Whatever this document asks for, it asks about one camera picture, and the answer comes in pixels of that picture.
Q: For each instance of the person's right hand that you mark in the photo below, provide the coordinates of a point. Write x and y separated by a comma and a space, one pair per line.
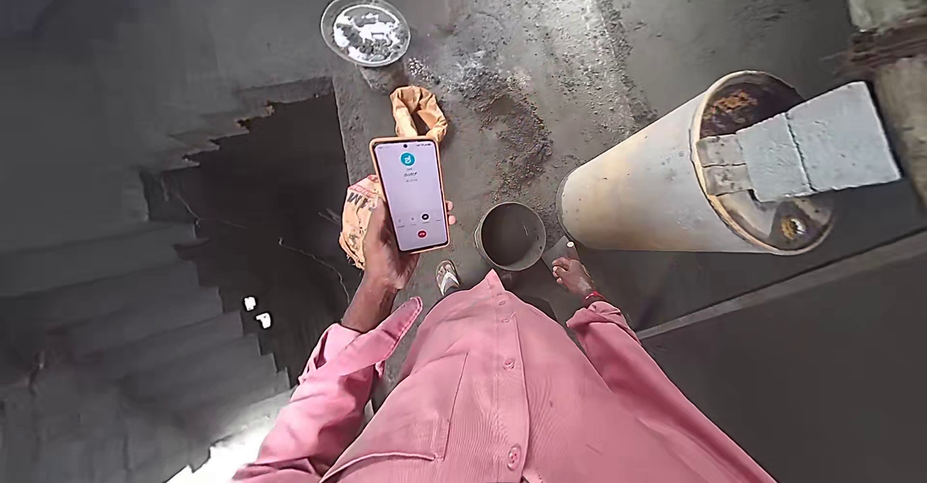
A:
573, 277

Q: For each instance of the person's left hand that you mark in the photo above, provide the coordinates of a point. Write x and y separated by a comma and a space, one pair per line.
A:
387, 264

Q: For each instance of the person's left fingers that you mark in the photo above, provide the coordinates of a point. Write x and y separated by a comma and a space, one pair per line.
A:
450, 213

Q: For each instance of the person's right fingers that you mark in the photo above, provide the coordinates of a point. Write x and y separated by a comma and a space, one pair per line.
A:
560, 268

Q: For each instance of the person's left thumb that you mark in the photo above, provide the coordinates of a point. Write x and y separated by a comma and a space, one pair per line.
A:
376, 218

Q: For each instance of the grey trowel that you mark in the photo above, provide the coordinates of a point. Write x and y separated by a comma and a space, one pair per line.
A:
556, 250

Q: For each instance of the smartphone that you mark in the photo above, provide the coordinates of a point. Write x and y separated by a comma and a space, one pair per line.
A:
413, 200

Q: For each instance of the person's right forearm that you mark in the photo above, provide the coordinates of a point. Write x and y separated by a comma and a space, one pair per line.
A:
648, 381

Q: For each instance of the person's left forearm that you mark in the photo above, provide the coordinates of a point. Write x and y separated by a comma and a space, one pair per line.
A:
329, 389

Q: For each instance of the brown bag with red print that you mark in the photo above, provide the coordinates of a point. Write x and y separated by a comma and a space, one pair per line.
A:
355, 226

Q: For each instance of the round bowl with grey rim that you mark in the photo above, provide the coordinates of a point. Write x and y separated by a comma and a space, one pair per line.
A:
510, 238

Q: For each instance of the plain brown crumpled bag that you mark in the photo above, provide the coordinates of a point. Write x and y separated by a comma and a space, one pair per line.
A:
416, 117

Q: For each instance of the pile of cement debris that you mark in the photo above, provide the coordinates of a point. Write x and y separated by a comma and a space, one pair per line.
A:
515, 124

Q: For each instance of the large pale cylindrical barrel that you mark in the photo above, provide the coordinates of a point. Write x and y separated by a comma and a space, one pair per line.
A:
641, 186

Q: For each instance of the person's body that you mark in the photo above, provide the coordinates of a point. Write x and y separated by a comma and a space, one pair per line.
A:
507, 396

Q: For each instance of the round transparent tub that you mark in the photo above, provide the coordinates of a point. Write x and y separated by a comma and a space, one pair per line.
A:
368, 32

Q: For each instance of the grey concrete block slab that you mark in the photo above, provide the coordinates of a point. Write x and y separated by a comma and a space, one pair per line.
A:
833, 146

